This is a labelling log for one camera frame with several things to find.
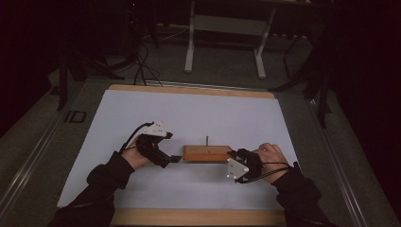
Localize small black floor bracket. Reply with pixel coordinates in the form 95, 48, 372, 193
63, 110, 87, 124

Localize person's left hand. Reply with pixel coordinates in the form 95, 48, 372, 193
121, 140, 152, 171

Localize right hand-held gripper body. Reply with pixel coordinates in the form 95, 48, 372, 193
226, 148, 263, 183

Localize hand-held gripper black cable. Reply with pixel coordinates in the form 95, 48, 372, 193
118, 122, 155, 155
249, 161, 292, 183

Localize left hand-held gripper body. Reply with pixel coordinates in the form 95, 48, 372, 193
135, 121, 173, 169

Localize left hand-held gripper black cable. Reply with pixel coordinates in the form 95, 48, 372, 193
118, 122, 155, 155

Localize person's right hand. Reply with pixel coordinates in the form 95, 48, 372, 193
253, 142, 292, 184

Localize square wooden board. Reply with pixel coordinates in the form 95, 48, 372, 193
183, 145, 234, 163

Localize black floor cables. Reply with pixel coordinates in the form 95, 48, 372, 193
132, 39, 164, 88

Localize white-framed desk with grey panel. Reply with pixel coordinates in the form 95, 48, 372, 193
183, 0, 278, 80

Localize right hand-held gripper black cable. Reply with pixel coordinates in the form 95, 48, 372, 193
249, 161, 292, 183

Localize black metal stand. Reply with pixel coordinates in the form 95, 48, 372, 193
56, 44, 127, 112
269, 29, 334, 130

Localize white table mat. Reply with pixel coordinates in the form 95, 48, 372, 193
57, 89, 299, 210

